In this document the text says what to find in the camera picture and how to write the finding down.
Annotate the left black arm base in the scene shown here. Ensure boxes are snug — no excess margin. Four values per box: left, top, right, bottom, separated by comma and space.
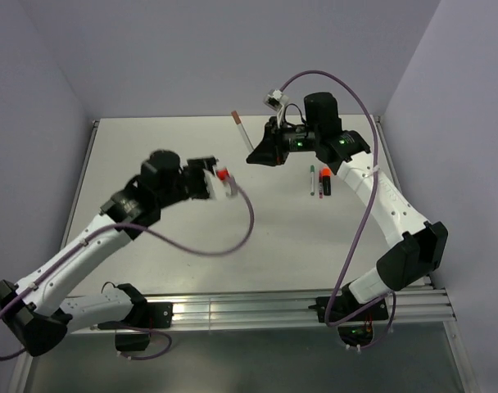
97, 302, 174, 357

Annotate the aluminium rail frame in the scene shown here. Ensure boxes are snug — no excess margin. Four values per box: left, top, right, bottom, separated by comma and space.
10, 116, 478, 392

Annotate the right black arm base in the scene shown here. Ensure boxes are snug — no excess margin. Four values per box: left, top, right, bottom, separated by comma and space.
308, 296, 390, 346

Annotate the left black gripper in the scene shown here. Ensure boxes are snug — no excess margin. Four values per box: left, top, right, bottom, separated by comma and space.
157, 157, 217, 210

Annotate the orange highlighter cap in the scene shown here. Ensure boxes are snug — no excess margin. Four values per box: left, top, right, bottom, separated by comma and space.
322, 168, 332, 178

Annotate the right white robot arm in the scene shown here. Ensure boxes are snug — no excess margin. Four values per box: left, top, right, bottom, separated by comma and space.
247, 90, 448, 319

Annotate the black orange highlighter pen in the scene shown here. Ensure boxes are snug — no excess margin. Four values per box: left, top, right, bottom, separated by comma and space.
322, 176, 332, 197

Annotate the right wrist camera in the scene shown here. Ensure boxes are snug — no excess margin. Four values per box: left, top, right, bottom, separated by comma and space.
263, 89, 289, 126

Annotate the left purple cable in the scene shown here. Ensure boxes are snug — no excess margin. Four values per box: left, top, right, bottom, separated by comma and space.
0, 183, 256, 361

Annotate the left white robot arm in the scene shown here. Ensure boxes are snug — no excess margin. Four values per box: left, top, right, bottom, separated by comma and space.
0, 150, 218, 357

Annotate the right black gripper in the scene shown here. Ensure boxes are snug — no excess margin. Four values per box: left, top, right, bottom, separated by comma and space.
247, 115, 320, 167

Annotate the brown pen cap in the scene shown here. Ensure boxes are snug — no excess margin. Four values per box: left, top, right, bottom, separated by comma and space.
231, 111, 242, 125

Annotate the red pink pen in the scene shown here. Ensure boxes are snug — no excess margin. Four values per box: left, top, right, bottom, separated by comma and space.
318, 170, 324, 199

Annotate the white brown-tip pen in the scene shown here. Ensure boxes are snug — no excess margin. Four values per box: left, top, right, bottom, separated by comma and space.
237, 123, 254, 152

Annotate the white green-tip pen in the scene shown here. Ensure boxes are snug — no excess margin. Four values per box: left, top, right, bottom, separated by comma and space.
310, 165, 316, 196

